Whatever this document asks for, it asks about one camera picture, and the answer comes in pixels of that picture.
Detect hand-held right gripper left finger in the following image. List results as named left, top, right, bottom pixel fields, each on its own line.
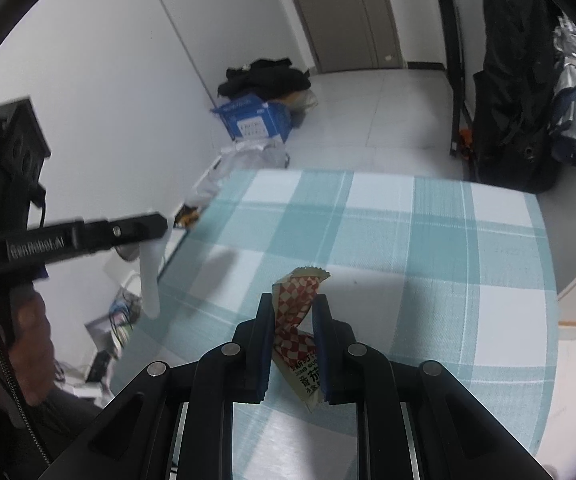
left=38, top=294, right=276, bottom=480

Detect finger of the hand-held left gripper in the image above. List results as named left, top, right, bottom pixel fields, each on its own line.
left=70, top=212, right=170, bottom=257

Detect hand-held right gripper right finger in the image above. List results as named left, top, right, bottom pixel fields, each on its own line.
left=311, top=295, right=554, bottom=480

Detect red checked sachet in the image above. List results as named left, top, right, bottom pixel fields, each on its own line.
left=271, top=267, right=333, bottom=414

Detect person's left hand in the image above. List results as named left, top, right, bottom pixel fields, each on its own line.
left=0, top=287, right=57, bottom=407

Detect brown paper bag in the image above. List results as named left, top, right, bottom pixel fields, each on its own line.
left=175, top=204, right=202, bottom=229

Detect teal checked tablecloth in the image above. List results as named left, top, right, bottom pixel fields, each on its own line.
left=110, top=169, right=560, bottom=480

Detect grey plastic mailer bag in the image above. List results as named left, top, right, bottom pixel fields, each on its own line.
left=193, top=140, right=289, bottom=202

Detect blue cardboard box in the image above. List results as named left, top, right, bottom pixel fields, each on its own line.
left=211, top=94, right=294, bottom=144

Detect black clothes pile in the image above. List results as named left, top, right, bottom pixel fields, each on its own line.
left=218, top=59, right=312, bottom=101

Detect brown cardboard box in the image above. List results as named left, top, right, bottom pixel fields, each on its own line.
left=278, top=87, right=319, bottom=126

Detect grey-brown door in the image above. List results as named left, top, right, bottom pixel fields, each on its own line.
left=279, top=0, right=410, bottom=74

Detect black framed glass door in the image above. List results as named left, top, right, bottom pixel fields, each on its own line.
left=434, top=0, right=475, bottom=162

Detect black jacket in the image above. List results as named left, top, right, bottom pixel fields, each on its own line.
left=470, top=0, right=565, bottom=194

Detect silver folded umbrella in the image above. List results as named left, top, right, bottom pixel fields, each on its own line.
left=549, top=14, right=576, bottom=169

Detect tangled black cables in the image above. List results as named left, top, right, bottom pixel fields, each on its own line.
left=108, top=287, right=142, bottom=346

